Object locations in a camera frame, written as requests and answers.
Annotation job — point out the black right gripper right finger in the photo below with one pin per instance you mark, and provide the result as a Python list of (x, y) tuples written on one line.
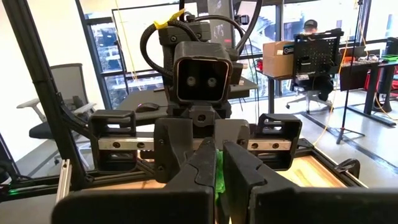
[(295, 205)]

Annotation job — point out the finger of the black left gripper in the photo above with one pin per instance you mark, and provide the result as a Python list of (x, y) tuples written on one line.
[(171, 146), (231, 130)]

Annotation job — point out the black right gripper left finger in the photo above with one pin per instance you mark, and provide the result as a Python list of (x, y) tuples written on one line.
[(155, 205)]

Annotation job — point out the small green plastic decoration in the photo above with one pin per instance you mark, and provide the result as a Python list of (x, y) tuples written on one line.
[(219, 174)]

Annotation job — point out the black computer mouse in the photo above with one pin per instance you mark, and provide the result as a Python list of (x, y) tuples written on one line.
[(147, 107)]

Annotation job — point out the grey mesh office chair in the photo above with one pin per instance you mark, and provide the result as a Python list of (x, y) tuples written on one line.
[(68, 81)]

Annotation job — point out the black table clamp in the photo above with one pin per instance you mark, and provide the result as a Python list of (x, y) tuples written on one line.
[(351, 165)]

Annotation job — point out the silver aluminium extrusion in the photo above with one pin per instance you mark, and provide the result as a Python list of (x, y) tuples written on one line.
[(63, 180)]

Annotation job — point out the brown cardboard box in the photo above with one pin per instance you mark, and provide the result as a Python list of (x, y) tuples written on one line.
[(276, 59)]

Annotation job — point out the black tripod stand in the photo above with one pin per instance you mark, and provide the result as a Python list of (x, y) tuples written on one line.
[(343, 127)]

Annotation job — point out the yellow tape tag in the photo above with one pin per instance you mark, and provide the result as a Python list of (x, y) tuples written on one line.
[(161, 23)]

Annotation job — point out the black perforated panel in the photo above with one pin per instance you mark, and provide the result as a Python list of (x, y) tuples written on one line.
[(315, 53)]

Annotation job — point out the person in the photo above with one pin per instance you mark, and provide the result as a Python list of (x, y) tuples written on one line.
[(311, 24)]

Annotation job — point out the black work desk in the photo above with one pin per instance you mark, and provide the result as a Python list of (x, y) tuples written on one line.
[(370, 67)]

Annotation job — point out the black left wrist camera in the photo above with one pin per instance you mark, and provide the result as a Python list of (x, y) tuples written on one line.
[(202, 77)]

